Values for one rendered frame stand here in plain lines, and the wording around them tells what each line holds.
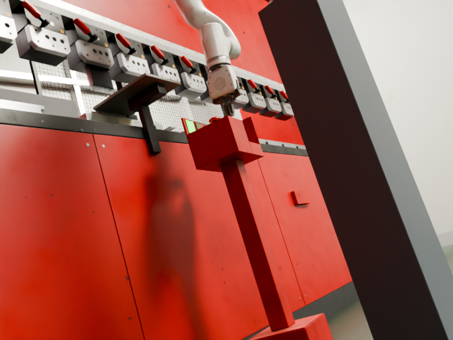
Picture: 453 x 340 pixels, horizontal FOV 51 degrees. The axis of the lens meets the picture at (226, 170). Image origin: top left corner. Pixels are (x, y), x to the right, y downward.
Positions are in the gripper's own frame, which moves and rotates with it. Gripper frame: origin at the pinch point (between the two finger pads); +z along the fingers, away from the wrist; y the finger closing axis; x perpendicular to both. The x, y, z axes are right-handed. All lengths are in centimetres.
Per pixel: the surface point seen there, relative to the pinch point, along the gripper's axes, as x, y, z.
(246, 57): 109, -29, -64
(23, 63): 173, -278, -177
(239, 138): -11.6, 6.3, 13.6
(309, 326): -11, 14, 72
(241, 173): -6.7, 2.1, 23.3
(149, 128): -14.4, -24.1, 0.6
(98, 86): -13.8, -42.8, -21.8
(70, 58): -21, -47, -33
